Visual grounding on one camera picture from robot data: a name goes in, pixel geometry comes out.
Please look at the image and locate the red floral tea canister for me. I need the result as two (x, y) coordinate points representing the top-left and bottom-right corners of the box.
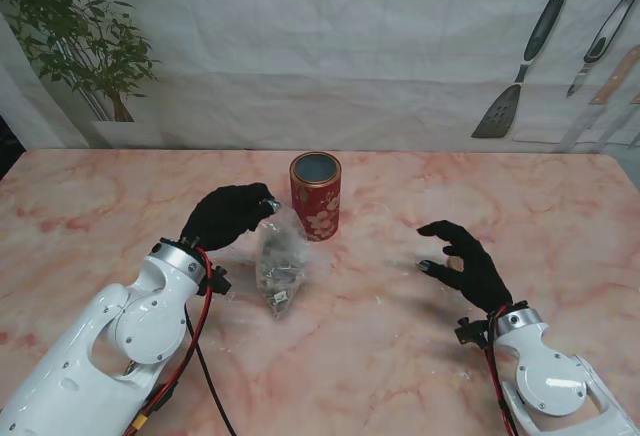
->
(289, 151), (343, 243)

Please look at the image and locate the white printed backdrop cloth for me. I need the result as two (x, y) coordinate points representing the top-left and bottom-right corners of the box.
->
(0, 0), (640, 152)

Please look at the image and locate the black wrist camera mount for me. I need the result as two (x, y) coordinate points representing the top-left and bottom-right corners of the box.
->
(207, 265), (233, 298)
(453, 317), (490, 348)

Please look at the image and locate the red and black right arm cable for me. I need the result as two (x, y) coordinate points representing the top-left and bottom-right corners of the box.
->
(481, 305), (522, 436)

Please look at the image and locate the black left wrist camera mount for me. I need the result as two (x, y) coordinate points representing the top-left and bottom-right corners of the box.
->
(207, 265), (233, 298)

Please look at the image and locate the red and black arm cable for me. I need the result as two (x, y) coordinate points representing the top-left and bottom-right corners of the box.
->
(124, 249), (237, 436)
(481, 305), (522, 436)

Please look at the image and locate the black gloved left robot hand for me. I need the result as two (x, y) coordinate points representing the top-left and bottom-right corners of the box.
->
(179, 182), (282, 253)

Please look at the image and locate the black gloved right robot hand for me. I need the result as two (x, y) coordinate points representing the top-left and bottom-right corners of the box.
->
(416, 220), (515, 316)

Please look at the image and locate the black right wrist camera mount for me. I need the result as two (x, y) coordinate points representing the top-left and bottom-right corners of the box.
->
(453, 317), (490, 348)

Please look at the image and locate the red and black left arm cable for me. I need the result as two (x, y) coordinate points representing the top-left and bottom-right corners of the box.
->
(124, 249), (237, 436)

